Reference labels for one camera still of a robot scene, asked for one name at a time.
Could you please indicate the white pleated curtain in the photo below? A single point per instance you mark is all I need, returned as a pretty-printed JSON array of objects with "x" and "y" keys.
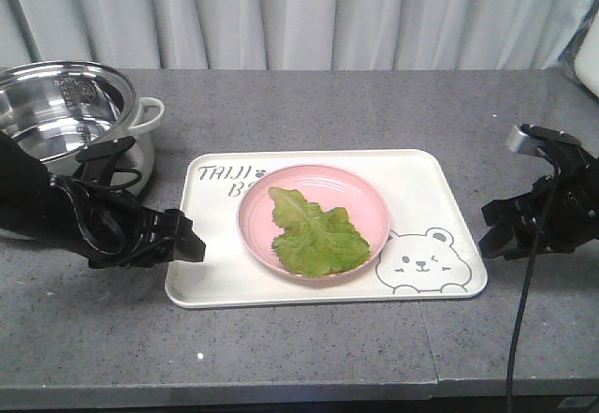
[{"x": 292, "y": 34}]

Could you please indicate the cream bear print serving tray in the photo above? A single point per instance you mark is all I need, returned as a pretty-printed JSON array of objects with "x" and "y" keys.
[{"x": 429, "y": 253}]

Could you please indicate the pale green electric cooking pot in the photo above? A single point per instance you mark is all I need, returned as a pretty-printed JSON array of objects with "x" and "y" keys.
[{"x": 53, "y": 109}]

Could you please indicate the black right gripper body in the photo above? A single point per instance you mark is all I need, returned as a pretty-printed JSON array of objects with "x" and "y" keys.
[{"x": 562, "y": 207}]

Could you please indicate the green lettuce leaf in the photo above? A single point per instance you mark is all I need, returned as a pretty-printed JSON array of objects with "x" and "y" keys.
[{"x": 314, "y": 242}]

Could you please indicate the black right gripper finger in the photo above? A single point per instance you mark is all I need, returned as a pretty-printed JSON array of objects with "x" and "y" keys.
[
  {"x": 502, "y": 211},
  {"x": 508, "y": 242}
]

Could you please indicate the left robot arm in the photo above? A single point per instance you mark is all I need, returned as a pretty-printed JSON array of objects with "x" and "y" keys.
[{"x": 29, "y": 207}]

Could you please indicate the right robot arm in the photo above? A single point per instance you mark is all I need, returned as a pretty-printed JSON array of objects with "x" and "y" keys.
[{"x": 559, "y": 214}]

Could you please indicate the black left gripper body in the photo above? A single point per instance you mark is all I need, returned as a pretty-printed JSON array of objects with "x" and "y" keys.
[{"x": 108, "y": 224}]

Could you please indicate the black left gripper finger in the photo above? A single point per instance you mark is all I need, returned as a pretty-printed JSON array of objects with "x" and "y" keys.
[{"x": 184, "y": 243}]

